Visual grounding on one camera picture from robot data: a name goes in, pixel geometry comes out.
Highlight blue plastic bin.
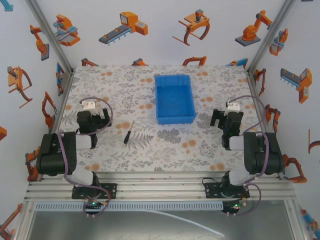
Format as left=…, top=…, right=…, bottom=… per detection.
left=153, top=74, right=197, bottom=126

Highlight floral patterned table mat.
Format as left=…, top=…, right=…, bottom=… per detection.
left=53, top=65, right=270, bottom=173

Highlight right circuit board with LED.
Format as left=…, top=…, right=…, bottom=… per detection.
left=221, top=199, right=247, bottom=216

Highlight circuit board with led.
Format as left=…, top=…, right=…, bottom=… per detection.
left=82, top=199, right=104, bottom=214
left=221, top=199, right=247, bottom=216

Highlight left circuit board with LED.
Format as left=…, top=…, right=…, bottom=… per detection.
left=82, top=199, right=104, bottom=214

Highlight white plastic tube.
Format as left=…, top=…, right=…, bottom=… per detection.
left=146, top=209, right=225, bottom=238

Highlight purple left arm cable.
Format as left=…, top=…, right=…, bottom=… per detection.
left=57, top=97, right=114, bottom=219

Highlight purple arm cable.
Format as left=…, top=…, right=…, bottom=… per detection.
left=226, top=94, right=270, bottom=217
left=57, top=97, right=114, bottom=219

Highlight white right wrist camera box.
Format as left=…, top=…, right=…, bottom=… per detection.
left=225, top=100, right=241, bottom=113

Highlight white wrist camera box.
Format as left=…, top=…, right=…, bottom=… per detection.
left=225, top=100, right=241, bottom=113
left=80, top=99, right=98, bottom=112

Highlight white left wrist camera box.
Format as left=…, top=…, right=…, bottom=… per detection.
left=80, top=99, right=98, bottom=112

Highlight black handled screwdriver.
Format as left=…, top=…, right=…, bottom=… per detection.
left=123, top=120, right=136, bottom=145

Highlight aluminium frame side rail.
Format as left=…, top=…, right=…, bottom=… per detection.
left=49, top=72, right=75, bottom=135
left=245, top=72, right=270, bottom=133

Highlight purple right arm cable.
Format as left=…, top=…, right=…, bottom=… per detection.
left=226, top=94, right=270, bottom=217

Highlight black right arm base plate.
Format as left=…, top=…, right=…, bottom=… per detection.
left=204, top=182, right=251, bottom=200

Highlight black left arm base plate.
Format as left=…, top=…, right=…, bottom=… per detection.
left=71, top=183, right=118, bottom=200

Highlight aluminium frame front rails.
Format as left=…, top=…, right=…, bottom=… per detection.
left=23, top=171, right=296, bottom=202

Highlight aluminium frame post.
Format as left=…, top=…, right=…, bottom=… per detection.
left=245, top=0, right=298, bottom=74
left=24, top=0, right=75, bottom=74

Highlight white slotted cable duct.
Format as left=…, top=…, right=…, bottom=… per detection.
left=34, top=202, right=225, bottom=212

